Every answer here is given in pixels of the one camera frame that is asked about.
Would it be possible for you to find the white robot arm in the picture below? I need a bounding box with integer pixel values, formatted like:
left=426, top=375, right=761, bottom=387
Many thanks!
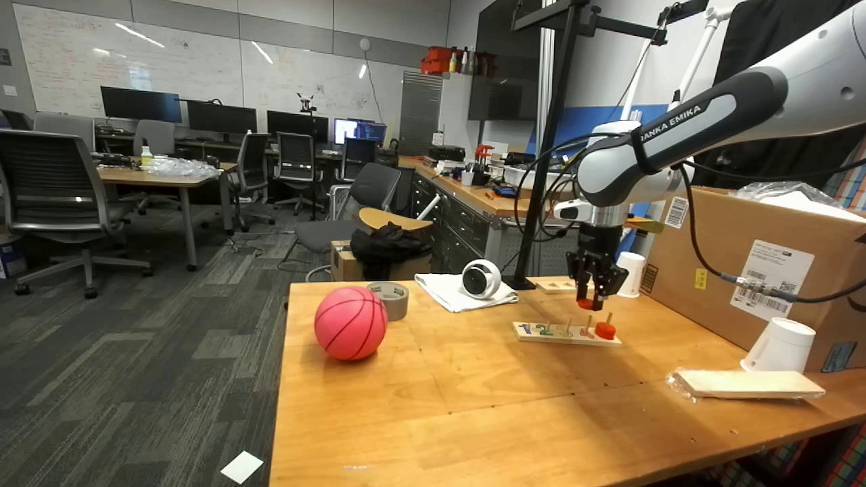
left=568, top=0, right=866, bottom=312

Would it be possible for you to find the black office chair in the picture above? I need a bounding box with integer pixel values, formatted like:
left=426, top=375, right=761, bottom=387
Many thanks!
left=0, top=130, right=154, bottom=297

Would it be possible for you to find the white round speaker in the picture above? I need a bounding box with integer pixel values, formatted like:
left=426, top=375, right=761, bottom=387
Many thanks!
left=461, top=261, right=500, bottom=297

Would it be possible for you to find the wooden stool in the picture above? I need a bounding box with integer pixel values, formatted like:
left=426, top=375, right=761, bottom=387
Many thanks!
left=358, top=207, right=434, bottom=234

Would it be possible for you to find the wooden peg rack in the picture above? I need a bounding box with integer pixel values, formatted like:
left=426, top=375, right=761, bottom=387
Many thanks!
left=511, top=322, right=623, bottom=346

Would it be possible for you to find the white paper cup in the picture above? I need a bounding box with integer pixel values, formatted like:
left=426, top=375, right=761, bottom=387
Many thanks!
left=617, top=251, right=646, bottom=297
left=743, top=316, right=814, bottom=372

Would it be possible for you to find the white paper cup far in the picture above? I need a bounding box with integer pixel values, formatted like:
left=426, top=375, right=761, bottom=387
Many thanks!
left=617, top=251, right=646, bottom=297

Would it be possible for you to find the white paper cup near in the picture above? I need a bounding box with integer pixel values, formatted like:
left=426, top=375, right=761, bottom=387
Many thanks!
left=743, top=316, right=814, bottom=372

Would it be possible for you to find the black camera stand pole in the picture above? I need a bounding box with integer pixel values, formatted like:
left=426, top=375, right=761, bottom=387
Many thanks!
left=510, top=0, right=665, bottom=289

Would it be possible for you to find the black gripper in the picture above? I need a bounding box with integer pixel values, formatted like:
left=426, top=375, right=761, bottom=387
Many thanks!
left=567, top=224, right=628, bottom=306

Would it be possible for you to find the white cloth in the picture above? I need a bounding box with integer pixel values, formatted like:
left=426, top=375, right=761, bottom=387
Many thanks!
left=414, top=274, right=518, bottom=314

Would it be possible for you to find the grey tape roll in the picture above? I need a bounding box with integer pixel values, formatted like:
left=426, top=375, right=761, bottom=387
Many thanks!
left=370, top=283, right=410, bottom=322

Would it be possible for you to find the wooden table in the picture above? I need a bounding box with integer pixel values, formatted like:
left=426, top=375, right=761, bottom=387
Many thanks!
left=270, top=283, right=866, bottom=487

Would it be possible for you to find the cardboard box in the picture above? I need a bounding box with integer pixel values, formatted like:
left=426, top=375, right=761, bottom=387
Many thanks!
left=644, top=188, right=866, bottom=375

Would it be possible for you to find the pink ball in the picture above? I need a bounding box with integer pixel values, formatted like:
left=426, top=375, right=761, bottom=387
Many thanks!
left=314, top=288, right=391, bottom=362

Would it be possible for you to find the white wooden block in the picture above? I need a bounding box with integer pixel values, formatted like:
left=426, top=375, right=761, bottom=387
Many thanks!
left=671, top=369, right=822, bottom=402

